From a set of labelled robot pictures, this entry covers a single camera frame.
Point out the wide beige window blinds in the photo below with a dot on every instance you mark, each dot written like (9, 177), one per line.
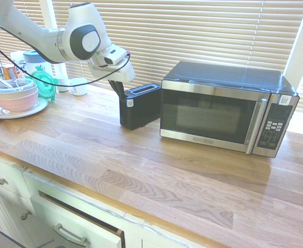
(182, 31)

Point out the black slot toaster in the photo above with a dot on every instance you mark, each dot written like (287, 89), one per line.
(141, 108)

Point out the round metal cabinet knob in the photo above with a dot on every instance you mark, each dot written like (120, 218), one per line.
(25, 215)

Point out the small white cup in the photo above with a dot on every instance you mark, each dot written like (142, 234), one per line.
(62, 84)

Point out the pink bowl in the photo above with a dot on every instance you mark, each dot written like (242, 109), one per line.
(17, 103)

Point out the green clip container lid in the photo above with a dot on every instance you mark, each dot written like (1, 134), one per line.
(46, 86)

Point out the open white drawer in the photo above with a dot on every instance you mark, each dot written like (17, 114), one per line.
(89, 227)

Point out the clear pitcher teal lid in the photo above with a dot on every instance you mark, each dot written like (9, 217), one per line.
(35, 62)

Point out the white dinner plate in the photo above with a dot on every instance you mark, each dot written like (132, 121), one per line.
(37, 106)

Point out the stainless steel black microwave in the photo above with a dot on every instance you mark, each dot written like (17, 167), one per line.
(213, 113)

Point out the white plastic tub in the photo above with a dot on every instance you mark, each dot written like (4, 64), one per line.
(17, 56)

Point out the metal spoon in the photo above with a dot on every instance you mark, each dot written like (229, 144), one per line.
(14, 77)

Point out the clear plastic container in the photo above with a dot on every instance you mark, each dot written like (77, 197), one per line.
(24, 83)

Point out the orange food box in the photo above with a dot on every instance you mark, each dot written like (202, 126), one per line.
(8, 70)

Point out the white bowl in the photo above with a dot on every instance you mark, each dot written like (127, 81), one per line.
(30, 91)

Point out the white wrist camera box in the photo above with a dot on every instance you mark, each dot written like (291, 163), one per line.
(115, 55)

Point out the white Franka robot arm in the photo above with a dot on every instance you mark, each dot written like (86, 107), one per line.
(24, 28)

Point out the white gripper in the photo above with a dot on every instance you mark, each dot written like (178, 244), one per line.
(126, 73)

